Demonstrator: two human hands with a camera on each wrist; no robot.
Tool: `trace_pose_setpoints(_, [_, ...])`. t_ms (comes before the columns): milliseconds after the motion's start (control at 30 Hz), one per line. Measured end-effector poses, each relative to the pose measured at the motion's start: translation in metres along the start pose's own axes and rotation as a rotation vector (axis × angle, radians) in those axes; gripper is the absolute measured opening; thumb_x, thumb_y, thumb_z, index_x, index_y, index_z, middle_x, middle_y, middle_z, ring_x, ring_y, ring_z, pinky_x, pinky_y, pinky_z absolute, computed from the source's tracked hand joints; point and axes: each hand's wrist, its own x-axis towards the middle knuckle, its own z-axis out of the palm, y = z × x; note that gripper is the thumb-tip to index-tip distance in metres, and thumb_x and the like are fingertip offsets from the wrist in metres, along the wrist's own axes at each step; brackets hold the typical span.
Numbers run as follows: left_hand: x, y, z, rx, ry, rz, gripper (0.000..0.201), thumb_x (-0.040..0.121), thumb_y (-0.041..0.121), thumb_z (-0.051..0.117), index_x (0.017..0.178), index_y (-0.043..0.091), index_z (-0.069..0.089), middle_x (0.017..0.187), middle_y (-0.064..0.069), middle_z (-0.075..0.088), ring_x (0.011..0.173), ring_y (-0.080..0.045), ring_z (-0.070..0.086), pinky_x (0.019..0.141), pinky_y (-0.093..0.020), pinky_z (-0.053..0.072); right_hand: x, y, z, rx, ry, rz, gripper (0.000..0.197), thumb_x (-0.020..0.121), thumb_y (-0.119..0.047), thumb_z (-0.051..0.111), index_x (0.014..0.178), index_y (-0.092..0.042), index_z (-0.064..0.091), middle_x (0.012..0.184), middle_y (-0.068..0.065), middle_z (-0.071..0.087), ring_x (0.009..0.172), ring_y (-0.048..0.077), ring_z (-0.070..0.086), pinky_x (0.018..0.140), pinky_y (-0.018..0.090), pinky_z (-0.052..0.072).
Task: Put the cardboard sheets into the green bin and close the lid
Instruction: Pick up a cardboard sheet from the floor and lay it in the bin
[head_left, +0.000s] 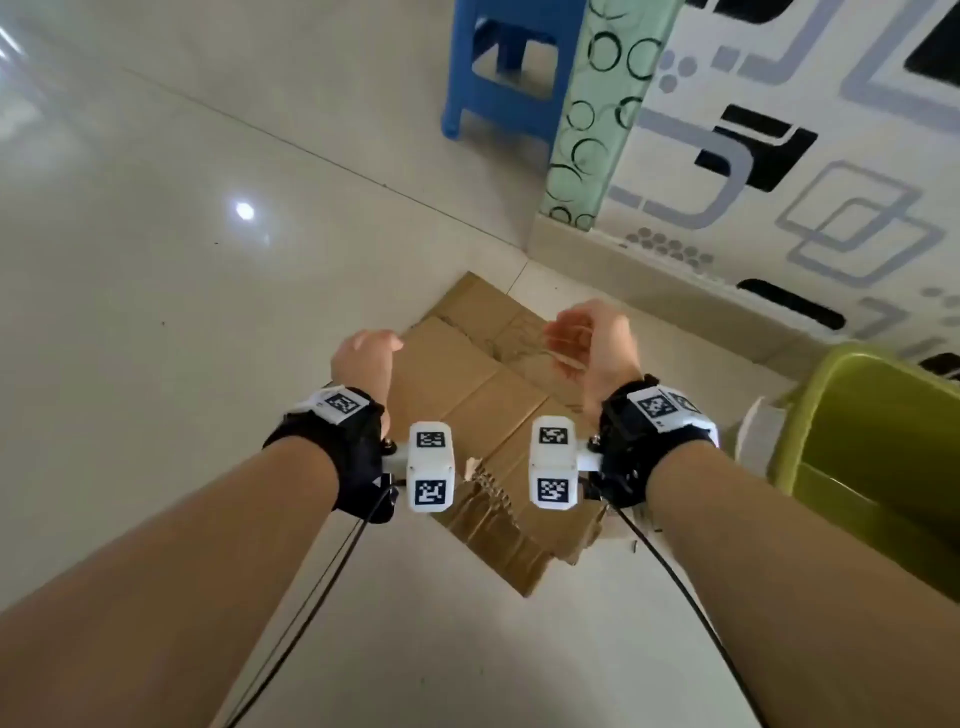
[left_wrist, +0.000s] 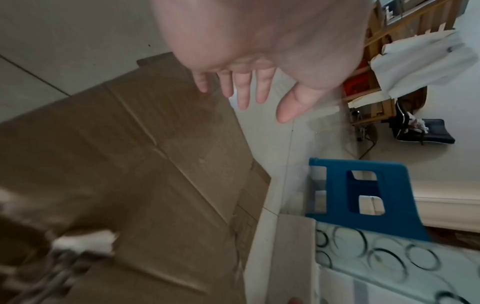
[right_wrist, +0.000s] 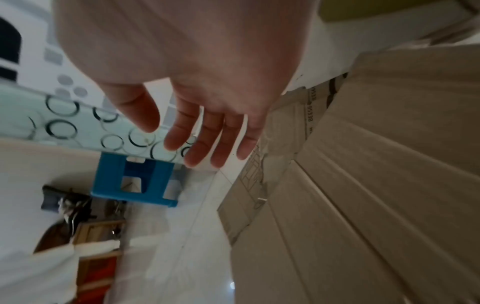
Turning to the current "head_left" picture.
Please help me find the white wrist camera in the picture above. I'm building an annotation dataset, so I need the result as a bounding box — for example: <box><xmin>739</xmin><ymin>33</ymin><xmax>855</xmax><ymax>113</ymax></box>
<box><xmin>528</xmin><ymin>414</ymin><xmax>601</xmax><ymax>511</ymax></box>
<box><xmin>382</xmin><ymin>421</ymin><xmax>457</xmax><ymax>515</ymax></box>

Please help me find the black wrist strap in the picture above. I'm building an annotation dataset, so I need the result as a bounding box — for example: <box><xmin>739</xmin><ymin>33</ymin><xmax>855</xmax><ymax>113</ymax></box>
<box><xmin>262</xmin><ymin>384</ymin><xmax>399</xmax><ymax>525</ymax></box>
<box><xmin>588</xmin><ymin>374</ymin><xmax>721</xmax><ymax>511</ymax></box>

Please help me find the black camera cable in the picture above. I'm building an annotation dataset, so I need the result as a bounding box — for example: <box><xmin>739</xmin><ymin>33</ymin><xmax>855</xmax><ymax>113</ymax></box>
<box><xmin>223</xmin><ymin>483</ymin><xmax>397</xmax><ymax>728</ymax></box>
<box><xmin>611</xmin><ymin>502</ymin><xmax>766</xmax><ymax>728</ymax></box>

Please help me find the black left wrist strap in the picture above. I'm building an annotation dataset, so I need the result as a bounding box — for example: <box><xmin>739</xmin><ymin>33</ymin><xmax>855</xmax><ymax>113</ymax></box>
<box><xmin>262</xmin><ymin>384</ymin><xmax>399</xmax><ymax>525</ymax></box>

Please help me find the person's right forearm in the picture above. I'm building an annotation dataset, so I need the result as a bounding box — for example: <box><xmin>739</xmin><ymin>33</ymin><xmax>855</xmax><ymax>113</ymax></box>
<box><xmin>644</xmin><ymin>438</ymin><xmax>960</xmax><ymax>728</ymax></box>

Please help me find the person's left forearm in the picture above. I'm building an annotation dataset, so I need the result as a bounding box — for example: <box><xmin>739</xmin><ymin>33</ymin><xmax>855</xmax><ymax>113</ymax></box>
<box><xmin>0</xmin><ymin>434</ymin><xmax>339</xmax><ymax>728</ymax></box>

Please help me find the blue plastic stool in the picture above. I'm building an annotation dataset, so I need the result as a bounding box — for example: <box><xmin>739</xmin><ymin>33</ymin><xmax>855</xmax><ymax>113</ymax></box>
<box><xmin>440</xmin><ymin>0</ymin><xmax>586</xmax><ymax>155</ymax></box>

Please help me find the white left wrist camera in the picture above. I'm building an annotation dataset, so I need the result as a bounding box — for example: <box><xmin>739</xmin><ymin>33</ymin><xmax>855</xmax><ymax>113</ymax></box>
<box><xmin>382</xmin><ymin>421</ymin><xmax>457</xmax><ymax>515</ymax></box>

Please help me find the black left camera cable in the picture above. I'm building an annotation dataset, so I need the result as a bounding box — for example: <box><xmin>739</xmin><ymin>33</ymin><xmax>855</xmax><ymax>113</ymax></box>
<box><xmin>223</xmin><ymin>483</ymin><xmax>397</xmax><ymax>728</ymax></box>

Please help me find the black right camera cable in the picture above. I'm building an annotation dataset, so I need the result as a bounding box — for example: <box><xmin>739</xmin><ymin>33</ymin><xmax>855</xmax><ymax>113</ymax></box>
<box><xmin>611</xmin><ymin>502</ymin><xmax>766</xmax><ymax>728</ymax></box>

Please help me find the black right wrist strap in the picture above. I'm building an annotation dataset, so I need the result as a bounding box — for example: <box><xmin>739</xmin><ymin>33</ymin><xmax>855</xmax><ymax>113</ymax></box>
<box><xmin>588</xmin><ymin>374</ymin><xmax>721</xmax><ymax>511</ymax></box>

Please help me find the green ring-patterned curtain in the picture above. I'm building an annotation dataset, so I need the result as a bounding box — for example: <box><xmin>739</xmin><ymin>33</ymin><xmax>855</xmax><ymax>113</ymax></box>
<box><xmin>543</xmin><ymin>0</ymin><xmax>684</xmax><ymax>232</ymax></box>

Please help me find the person's right hand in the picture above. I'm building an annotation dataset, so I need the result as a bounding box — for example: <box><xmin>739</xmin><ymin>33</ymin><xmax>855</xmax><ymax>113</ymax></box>
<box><xmin>543</xmin><ymin>298</ymin><xmax>645</xmax><ymax>410</ymax></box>

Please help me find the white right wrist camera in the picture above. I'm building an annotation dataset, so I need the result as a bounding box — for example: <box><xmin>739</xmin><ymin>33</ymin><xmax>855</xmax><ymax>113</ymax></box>
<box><xmin>528</xmin><ymin>414</ymin><xmax>601</xmax><ymax>511</ymax></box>

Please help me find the person's left hand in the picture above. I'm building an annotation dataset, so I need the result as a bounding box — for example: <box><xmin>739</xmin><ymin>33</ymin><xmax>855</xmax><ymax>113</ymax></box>
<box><xmin>330</xmin><ymin>329</ymin><xmax>406</xmax><ymax>412</ymax></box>

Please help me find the olive green plastic bin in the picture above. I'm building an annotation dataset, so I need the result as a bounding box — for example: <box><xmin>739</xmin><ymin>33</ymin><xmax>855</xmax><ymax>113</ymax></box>
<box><xmin>768</xmin><ymin>341</ymin><xmax>960</xmax><ymax>601</ymax></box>

